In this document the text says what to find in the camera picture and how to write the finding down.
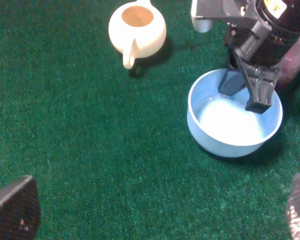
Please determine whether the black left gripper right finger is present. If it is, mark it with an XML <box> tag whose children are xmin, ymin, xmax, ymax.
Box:
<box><xmin>286</xmin><ymin>172</ymin><xmax>300</xmax><ymax>240</ymax></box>

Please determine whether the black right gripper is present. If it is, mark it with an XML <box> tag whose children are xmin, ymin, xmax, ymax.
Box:
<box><xmin>218</xmin><ymin>0</ymin><xmax>300</xmax><ymax>114</ymax></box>

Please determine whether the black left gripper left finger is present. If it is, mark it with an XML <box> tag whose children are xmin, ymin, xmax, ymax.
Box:
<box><xmin>0</xmin><ymin>175</ymin><xmax>41</xmax><ymax>240</ymax></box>

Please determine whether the purple eggplant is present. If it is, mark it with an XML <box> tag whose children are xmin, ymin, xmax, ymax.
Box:
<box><xmin>276</xmin><ymin>38</ymin><xmax>300</xmax><ymax>89</ymax></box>

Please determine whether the light blue bowl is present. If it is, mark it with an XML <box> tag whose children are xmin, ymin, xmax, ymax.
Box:
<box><xmin>186</xmin><ymin>68</ymin><xmax>283</xmax><ymax>158</ymax></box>

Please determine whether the green velvet tablecloth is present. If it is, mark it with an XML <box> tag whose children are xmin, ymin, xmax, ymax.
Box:
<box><xmin>0</xmin><ymin>0</ymin><xmax>300</xmax><ymax>240</ymax></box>

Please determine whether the cream ceramic teapot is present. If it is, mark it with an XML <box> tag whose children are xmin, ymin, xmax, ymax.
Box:
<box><xmin>108</xmin><ymin>0</ymin><xmax>167</xmax><ymax>69</ymax></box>

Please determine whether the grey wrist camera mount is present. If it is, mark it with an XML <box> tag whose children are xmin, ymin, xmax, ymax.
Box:
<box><xmin>190</xmin><ymin>0</ymin><xmax>257</xmax><ymax>33</ymax></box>

